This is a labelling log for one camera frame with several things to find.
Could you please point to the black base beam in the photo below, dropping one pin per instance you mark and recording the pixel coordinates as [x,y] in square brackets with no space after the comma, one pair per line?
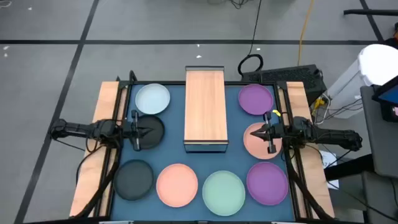
[348,168]

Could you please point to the salmon pink plate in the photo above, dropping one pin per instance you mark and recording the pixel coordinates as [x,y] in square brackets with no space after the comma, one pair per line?
[258,149]
[177,185]

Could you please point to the grey cart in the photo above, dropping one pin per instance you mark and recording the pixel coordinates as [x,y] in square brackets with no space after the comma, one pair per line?
[379,140]

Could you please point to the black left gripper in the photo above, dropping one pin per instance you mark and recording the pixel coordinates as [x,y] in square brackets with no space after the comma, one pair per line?
[129,130]

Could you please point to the black plate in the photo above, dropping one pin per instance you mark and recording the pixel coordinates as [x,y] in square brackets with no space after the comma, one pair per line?
[133,180]
[157,140]

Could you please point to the yellow tag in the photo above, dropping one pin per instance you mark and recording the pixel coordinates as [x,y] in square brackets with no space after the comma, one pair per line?
[276,112]

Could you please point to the yellow power plug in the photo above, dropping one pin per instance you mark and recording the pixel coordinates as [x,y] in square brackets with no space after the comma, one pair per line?
[318,102]

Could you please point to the tablet screen with black frame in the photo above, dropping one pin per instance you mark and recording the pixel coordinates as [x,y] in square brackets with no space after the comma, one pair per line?
[390,95]

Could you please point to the black computer case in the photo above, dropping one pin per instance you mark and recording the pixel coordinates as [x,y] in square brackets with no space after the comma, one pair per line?
[289,76]

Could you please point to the blue table mat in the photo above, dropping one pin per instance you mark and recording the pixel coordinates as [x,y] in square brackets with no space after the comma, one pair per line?
[174,152]

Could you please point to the black metal table frame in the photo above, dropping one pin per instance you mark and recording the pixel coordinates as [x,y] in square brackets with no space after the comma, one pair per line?
[122,84]

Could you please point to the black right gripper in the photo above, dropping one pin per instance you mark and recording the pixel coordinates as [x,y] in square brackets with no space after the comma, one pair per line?
[278,132]

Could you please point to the purple plate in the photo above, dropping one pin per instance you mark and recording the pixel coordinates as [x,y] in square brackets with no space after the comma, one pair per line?
[255,99]
[267,183]

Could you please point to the white cylindrical bin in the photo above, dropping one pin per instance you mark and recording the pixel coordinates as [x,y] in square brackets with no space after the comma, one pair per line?
[373,65]

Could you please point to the white paper sheet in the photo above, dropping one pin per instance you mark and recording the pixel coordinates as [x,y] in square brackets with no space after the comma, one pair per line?
[325,158]

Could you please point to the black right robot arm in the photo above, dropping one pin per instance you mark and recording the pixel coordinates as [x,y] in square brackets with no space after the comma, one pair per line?
[335,138]

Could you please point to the light blue plate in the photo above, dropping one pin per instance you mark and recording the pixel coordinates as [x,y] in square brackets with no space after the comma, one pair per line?
[152,98]

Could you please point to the mint green plate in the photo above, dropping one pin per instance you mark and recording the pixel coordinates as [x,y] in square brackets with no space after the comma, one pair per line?
[223,193]

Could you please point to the black bar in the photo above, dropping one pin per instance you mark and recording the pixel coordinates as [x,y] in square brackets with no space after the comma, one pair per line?
[370,12]

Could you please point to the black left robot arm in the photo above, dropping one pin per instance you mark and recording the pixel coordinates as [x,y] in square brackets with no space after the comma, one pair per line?
[77,129]

